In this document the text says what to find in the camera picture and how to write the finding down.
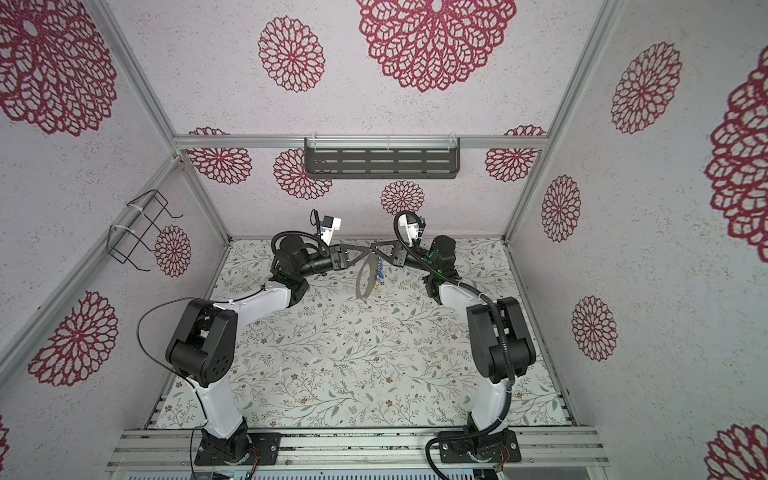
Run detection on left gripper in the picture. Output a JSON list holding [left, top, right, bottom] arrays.
[[299, 243, 370, 279]]

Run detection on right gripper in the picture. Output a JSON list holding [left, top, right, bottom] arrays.
[[372, 244, 438, 279]]

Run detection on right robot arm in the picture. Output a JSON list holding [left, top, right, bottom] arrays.
[[371, 235, 536, 450]]

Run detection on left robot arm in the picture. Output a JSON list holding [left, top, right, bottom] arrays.
[[165, 230, 371, 466]]

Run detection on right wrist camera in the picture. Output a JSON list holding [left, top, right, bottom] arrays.
[[398, 212, 426, 246]]

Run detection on grey slotted wall shelf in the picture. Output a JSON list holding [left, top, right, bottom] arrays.
[[304, 137, 461, 180]]

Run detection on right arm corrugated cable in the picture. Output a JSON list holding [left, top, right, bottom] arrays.
[[393, 211, 517, 480]]

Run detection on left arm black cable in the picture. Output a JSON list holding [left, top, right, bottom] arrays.
[[136, 296, 208, 480]]

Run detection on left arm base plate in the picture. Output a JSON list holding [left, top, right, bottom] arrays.
[[194, 431, 282, 467]]

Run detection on black wire wall basket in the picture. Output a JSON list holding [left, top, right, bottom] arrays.
[[105, 189, 183, 273]]

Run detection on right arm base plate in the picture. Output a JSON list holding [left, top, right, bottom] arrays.
[[438, 428, 522, 464]]

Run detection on aluminium front rail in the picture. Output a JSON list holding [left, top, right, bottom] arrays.
[[104, 426, 610, 472]]

